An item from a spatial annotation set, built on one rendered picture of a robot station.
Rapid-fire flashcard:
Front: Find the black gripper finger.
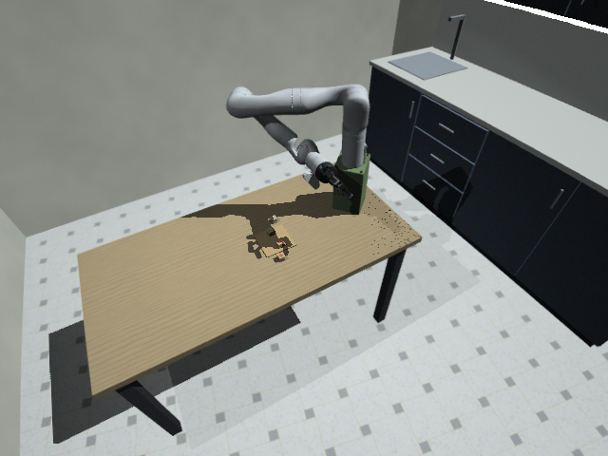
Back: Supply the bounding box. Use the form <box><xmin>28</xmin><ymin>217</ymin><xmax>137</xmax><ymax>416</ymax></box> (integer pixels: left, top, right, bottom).
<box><xmin>329</xmin><ymin>176</ymin><xmax>352</xmax><ymax>199</ymax></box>
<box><xmin>318</xmin><ymin>164</ymin><xmax>339</xmax><ymax>185</ymax></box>

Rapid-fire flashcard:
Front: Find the beige flat mat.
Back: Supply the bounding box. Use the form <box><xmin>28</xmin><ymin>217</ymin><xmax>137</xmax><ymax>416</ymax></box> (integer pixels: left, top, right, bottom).
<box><xmin>255</xmin><ymin>224</ymin><xmax>296</xmax><ymax>257</ymax></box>

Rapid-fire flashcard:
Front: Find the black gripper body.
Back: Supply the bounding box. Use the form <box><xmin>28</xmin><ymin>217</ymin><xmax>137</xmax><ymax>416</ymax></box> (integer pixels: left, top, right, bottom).
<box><xmin>315</xmin><ymin>161</ymin><xmax>337</xmax><ymax>183</ymax></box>

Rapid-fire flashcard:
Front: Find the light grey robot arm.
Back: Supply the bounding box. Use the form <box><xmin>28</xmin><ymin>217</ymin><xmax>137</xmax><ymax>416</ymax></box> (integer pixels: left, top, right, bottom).
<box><xmin>226</xmin><ymin>85</ymin><xmax>370</xmax><ymax>189</ymax></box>

